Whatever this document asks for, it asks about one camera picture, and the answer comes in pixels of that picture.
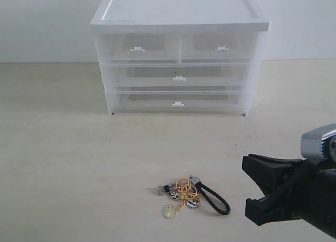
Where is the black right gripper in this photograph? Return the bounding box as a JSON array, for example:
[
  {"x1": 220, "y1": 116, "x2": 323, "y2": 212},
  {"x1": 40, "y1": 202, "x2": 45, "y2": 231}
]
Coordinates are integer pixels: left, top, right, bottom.
[{"x1": 241, "y1": 154, "x2": 335, "y2": 238}]

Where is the gold keychain with black strap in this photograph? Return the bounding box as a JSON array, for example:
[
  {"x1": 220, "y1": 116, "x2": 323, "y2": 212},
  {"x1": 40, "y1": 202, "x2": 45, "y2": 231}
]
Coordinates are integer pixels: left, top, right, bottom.
[{"x1": 157, "y1": 175, "x2": 231, "y2": 219}]

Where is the clear wide drawer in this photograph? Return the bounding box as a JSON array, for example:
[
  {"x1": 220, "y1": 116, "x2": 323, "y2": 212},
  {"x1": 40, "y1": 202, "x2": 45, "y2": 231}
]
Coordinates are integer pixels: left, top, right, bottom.
[
  {"x1": 100, "y1": 65, "x2": 249, "y2": 90},
  {"x1": 105, "y1": 90, "x2": 249, "y2": 114}
]

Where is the white plastic drawer cabinet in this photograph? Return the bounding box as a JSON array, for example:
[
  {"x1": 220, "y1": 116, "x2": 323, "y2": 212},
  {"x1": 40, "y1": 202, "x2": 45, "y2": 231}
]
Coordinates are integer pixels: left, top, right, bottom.
[{"x1": 90, "y1": 0, "x2": 271, "y2": 117}]

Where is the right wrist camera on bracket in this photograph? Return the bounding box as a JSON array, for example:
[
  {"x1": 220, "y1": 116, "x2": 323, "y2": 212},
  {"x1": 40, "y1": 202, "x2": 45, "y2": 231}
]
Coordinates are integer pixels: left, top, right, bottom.
[{"x1": 300, "y1": 123, "x2": 335, "y2": 162}]

